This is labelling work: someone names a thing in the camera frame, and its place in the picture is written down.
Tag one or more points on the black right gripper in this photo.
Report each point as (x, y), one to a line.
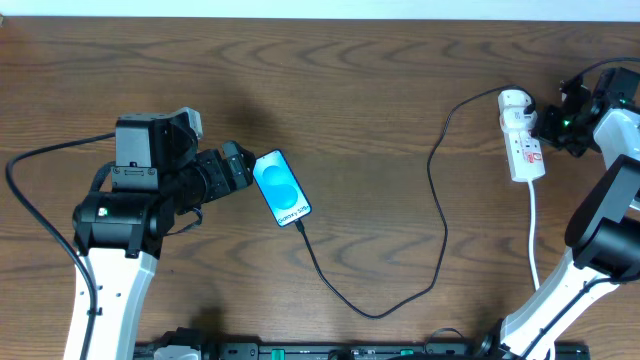
(552, 126)

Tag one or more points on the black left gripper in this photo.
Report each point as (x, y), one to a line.
(220, 171)

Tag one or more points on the blue Galaxy smartphone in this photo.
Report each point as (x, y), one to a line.
(280, 188)

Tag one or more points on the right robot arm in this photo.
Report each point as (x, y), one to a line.
(602, 243)

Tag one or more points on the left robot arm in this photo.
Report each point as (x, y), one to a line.
(159, 173)

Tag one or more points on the white power strip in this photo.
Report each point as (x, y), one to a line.
(517, 119)

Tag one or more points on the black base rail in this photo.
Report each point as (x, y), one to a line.
(185, 343)

